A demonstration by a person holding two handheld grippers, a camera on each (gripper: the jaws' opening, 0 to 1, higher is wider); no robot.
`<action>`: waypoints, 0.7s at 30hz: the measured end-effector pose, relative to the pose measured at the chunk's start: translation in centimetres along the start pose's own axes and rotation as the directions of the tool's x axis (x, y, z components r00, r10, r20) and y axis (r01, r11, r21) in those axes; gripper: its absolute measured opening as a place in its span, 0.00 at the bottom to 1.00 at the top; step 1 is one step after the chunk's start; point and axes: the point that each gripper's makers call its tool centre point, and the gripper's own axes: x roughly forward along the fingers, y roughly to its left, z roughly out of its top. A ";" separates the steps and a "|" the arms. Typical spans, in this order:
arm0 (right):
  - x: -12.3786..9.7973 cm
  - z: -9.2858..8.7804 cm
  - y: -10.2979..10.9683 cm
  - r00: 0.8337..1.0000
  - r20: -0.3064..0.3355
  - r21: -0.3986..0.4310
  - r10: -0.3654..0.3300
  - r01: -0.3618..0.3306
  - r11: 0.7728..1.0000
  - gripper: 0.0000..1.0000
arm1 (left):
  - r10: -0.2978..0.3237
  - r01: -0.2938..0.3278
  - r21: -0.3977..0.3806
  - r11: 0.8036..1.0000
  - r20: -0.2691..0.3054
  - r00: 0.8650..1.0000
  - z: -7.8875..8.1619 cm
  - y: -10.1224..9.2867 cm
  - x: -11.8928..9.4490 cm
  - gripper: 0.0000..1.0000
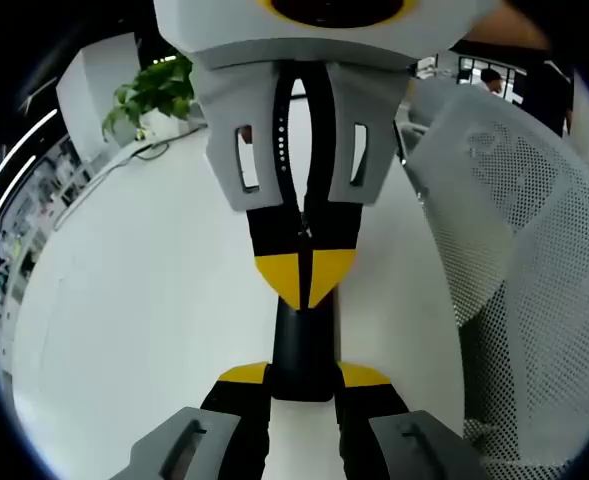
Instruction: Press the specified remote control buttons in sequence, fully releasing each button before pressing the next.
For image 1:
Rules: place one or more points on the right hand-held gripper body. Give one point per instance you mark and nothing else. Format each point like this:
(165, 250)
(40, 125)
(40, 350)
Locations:
(324, 40)

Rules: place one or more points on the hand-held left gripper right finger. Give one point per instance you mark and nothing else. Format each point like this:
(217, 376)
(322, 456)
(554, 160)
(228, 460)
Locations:
(369, 425)

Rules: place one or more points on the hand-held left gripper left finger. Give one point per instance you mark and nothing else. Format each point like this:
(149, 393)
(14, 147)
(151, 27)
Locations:
(239, 425)

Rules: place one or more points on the black remote control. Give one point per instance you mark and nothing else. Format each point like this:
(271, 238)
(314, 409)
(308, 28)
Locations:
(301, 350)

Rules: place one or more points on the potted green plant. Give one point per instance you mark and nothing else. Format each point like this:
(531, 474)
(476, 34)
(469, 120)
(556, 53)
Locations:
(159, 90)

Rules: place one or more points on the person in dark clothes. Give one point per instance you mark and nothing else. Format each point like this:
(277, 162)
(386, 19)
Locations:
(549, 100)

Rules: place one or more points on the ceiling light strip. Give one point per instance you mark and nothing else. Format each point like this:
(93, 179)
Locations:
(24, 145)
(4, 195)

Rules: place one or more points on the cluttered background shelves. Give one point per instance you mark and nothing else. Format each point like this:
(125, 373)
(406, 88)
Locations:
(19, 240)

